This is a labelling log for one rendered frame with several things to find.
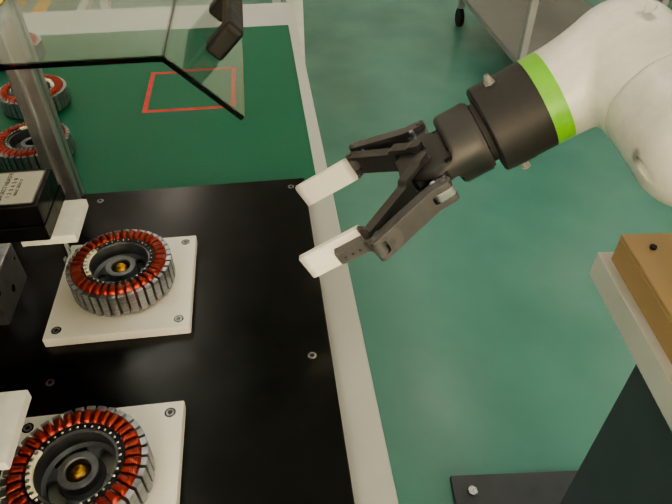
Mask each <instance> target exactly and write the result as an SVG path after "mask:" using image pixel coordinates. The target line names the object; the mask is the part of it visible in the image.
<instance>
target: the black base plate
mask: <svg viewBox="0 0 672 504"><path fill-rule="evenodd" d="M303 181H304V178H296V179H283V180H269V181H256V182H242V183H229V184H215V185H202V186H188V187H175V188H161V189H148V190H134V191H121V192H107V193H94V194H84V196H81V198H82V199H86V200H87V203H88V210H87V213H86V217H85V220H84V223H83V227H82V230H81V233H80V237H79V240H78V242H74V243H68V244H69V246H70V248H71V246H72V245H84V244H85V243H87V242H90V240H92V239H94V238H97V239H98V236H100V235H105V237H106V233H109V232H112V233H113V236H114V231H118V230H121V232H122V230H125V229H129V231H130V230H131V229H137V230H145V232H147V231H149V232H152V234H154V233H155V234H157V235H158V236H161V237H162V238H169V237H182V236H194V235H196V238H197V255H196V269H195V284H194V299H193V313H192V328H191V333H186V334H176V335H166V336H156V337H145V338H135V339H125V340H115V341H104V342H94V343H84V344H74V345H63V346H53V347H45V345H44V343H43V341H42V339H43V336H44V332H45V329H46V326H47V323H48V319H49V316H50V313H51V310H52V307H53V303H54V300H55V297H56V294H57V290H58V287H59V284H60V281H61V277H62V274H63V271H64V268H65V263H64V260H63V259H64V257H65V253H64V251H63V248H62V246H61V244H50V245H37V246H25V247H23V246H22V244H21V242H14V243H11V244H12V246H13V248H14V250H15V252H16V254H17V257H18V259H19V261H20V263H21V265H22V267H23V269H24V271H25V273H26V275H27V279H26V282H25V285H24V287H23V290H22V293H21V296H20V298H19V301H18V304H17V306H16V309H15V312H14V314H13V317H12V320H11V323H10V324H8V325H0V392H9V391H18V390H28V391H29V393H30V395H31V397H32V398H31V401H30V404H29V408H28V411H27V415H26V418H27V417H36V416H45V415H55V414H63V413H64V412H66V411H69V410H72V411H73V412H75V409H76V408H80V407H84V408H85V410H86V409H87V406H96V408H98V406H106V407H107V409H108V408H109V407H112V408H119V407H129V406H138V405H147V404H156V403H165V402H175V401H184V402H185V406H186V416H185V431H184V445H183V460H182V475H181V489H180V504H355V502H354V496H353V489H352V483H351V476H350V470H349V463H348V457H347V451H346V444H345V438H344V431H343V425H342V419H341V412H340V406H339V399H338V393H337V387H336V380H335V374H334V367H333V361H332V355H331V348H330V342H329V335H328V329H327V322H326V316H325V310H324V303H323V297H322V290H321V284H320V278H319V276H318V277H316V278H314V277H313V276H312V275H311V274H310V273H309V271H308V270H307V269H306V268H305V267H304V265H303V264H302V263H301V262H300V261H299V255H301V254H303V253H305V252H307V251H309V250H311V249H313V248H315V246H314V239H313V233H312V226H311V220H310V214H309V207H308V205H307V204H306V203H305V201H304V200H303V199H302V197H301V196H300V195H299V193H298V192H297V191H296V189H295V187H296V185H298V184H300V183H302V182H303ZM106 238H107V237H106Z"/></svg>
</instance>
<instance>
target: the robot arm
mask: <svg viewBox="0 0 672 504"><path fill-rule="evenodd" d="M483 78H484V79H483V80H482V81H481V82H479V83H477V84H475V85H474V86H472V87H470V88H468V89H467V92H466V93H467V96H468V99H469V101H470V104H469V105H467V106H466V104H465V103H463V104H462V103H459V104H457V105H455V106H453V107H452V108H450V109H448V110H446V111H444V112H443V113H441V114H439V115H437V116H436V117H435V118H434V120H433V124H434V126H435V128H436V130H435V131H433V132H430V133H429V131H428V129H427V127H426V125H425V123H424V122H423V120H419V121H417V122H415V123H413V124H411V125H409V126H407V127H405V128H401V129H398V130H394V131H391V132H387V133H384V134H380V135H377V136H373V137H370V138H367V139H363V140H360V141H356V142H353V143H351V144H350V145H349V147H348V148H349V149H350V153H348V154H347V155H346V156H345V158H346V159H345V158H344V159H343V160H341V161H339V162H337V163H335V164H334V165H332V166H330V167H328V168H327V169H325V170H323V171H321V172H319V173H318V174H316V175H314V176H312V177H311V178H309V179H307V180H305V181H303V182H302V183H300V184H298V185H296V187H295V189H296V191H297V192H298V193H299V195H300V196H301V197H302V199H303V200H304V201H305V203H306V204H307V205H308V206H310V205H312V204H314V203H316V202H318V201H319V200H321V199H323V198H325V197H327V196H329V195H330V194H332V193H334V192H336V191H338V190H340V189H341V188H343V187H345V186H347V185H349V184H350V183H352V182H354V181H356V180H358V178H361V177H362V175H363V174H364V173H378V172H395V171H397V172H399V176H400V178H399V179H398V186H397V188H396V189H395V190H394V192H393V193H392V194H391V195H390V196H389V198H388V199H387V200H386V201H385V203H384V204H383V205H382V206H381V207H380V209H379V210H378V211H377V212H376V214H375V215H374V216H373V217H372V218H371V220H370V221H369V222H368V223H367V224H366V226H365V227H364V226H360V225H356V226H354V227H353V228H351V229H349V230H347V231H345V232H343V233H341V234H339V235H337V236H335V237H334V238H332V239H330V240H328V241H326V242H324V243H322V244H320V245H318V246H316V247H315V248H313V249H311V250H309V251H307V252H305V253H303V254H301V255H299V261H300V262H301V263H302V264H303V265H304V267H305V268H306V269H307V270H308V271H309V273H310V274H311V275H312V276H313V277H314V278H316V277H318V276H320V275H322V274H324V273H326V272H328V271H330V270H332V269H334V268H336V267H338V266H340V265H342V264H346V263H348V262H350V261H351V260H354V259H356V258H358V257H360V256H362V255H364V254H366V253H368V252H374V253H375V254H376V255H377V256H378V257H379V258H380V259H381V261H386V260H388V259H389V258H390V257H391V256H392V255H394V254H395V253H396V252H397V251H398V250H399V249H400V248H401V247H402V246H403V245H404V244H405V243H406V242H408V241H409V240H410V239H411V238H412V237H413V236H414V235H415V234H416V233H417V232H418V231H419V230H420V229H422V228H423V227H424V226H425V225H426V224H427V223H428V222H429V221H430V220H431V219H432V218H433V217H434V216H436V215H437V214H438V213H439V212H440V211H441V210H443V209H444V208H446V207H448V206H449V205H451V204H453V203H454V202H456V201H457V200H458V199H459V194H458V192H457V191H456V189H455V187H454V185H453V183H452V180H453V179H454V178H456V177H457V176H461V178H462V179H463V180H464V181H466V182H468V181H471V180H473V179H475V178H477V177H479V176H481V175H482V174H484V173H486V172H488V171H490V170H492V169H494V166H495V165H496V162H495V161H497V160H498V159H499V160H500V162H501V163H502V165H503V166H504V168H505V169H508V170H510V169H512V168H515V167H517V166H519V165H521V168H522V169H523V170H525V169H528V168H529V167H530V166H531V165H530V162H529V160H531V159H532V158H534V157H536V156H538V155H539V154H541V153H543V152H545V151H547V150H549V149H551V148H553V147H555V146H557V145H559V144H561V143H563V142H565V141H567V140H568V139H570V138H572V137H574V136H576V135H578V134H580V133H583V132H585V131H587V130H589V129H592V128H594V127H598V128H600V129H601V130H602V131H603V132H604V133H605V134H606V135H607V136H608V138H609V139H610V140H611V142H612V143H613V144H614V146H615V147H616V149H617V150H618V152H619V153H620V155H621V156H622V158H623V159H624V161H625V163H626V164H627V166H628V167H629V169H630V171H631V172H632V174H633V176H634V178H635V179H636V181H637V182H638V184H639V185H640V186H641V187H642V188H643V190H644V191H645V192H646V193H648V194H649V195H650V196H651V197H653V198H654V199H656V200H657V201H659V202H661V203H663V204H665V205H667V206H670V207H672V10H671V9H670V8H668V7H667V6H666V5H664V4H663V3H661V2H659V1H657V0H606V1H604V2H602V3H600V4H598V5H596V6H594V7H593V8H591V9H590V10H588V11H587V12H586V13H585V14H583V15H582V16H581V17H580V18H579V19H578V20H577V21H576V22H575V23H573V24H572V25H571V26H570V27H568V28H567V29H566V30H565V31H563V32H562V33H561V34H560V35H558V36H557V37H555V38H554V39H553V40H551V41H550V42H548V43H547V44H545V45H544V46H542V47H541V48H539V49H537V50H536V51H534V52H532V53H530V54H529V55H527V56H525V57H523V58H522V59H520V60H518V61H516V62H514V63H513V64H511V65H509V66H507V67H506V68H504V69H502V70H500V71H498V72H497V73H495V74H493V75H491V76H490V75H489V74H488V73H487V74H485V75H484V76H483ZM362 149H364V151H362ZM359 175H360V176H361V177H360V176H359ZM418 190H419V191H418ZM417 191H418V192H417ZM375 231H377V232H376V233H374V232H375ZM386 243H388V245H385V244H386Z"/></svg>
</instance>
